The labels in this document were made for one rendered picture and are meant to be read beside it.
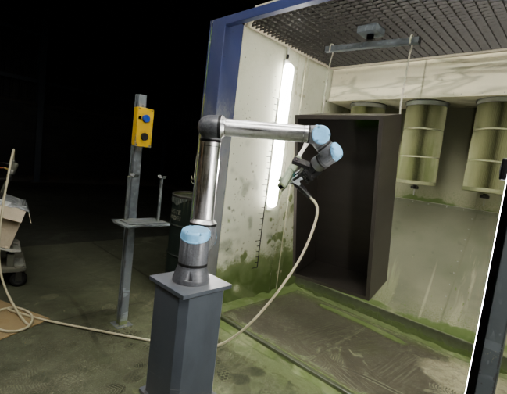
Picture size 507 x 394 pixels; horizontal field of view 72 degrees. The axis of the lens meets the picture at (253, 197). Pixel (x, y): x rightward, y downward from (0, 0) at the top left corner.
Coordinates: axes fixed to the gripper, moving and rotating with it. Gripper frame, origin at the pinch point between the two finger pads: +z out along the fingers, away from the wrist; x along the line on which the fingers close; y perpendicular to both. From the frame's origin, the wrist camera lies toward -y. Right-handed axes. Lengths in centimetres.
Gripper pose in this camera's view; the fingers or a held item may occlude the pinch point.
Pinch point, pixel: (290, 179)
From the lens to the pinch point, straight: 211.6
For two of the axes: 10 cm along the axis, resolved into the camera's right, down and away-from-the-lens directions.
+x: 3.9, -6.2, 6.8
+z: -5.6, 4.2, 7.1
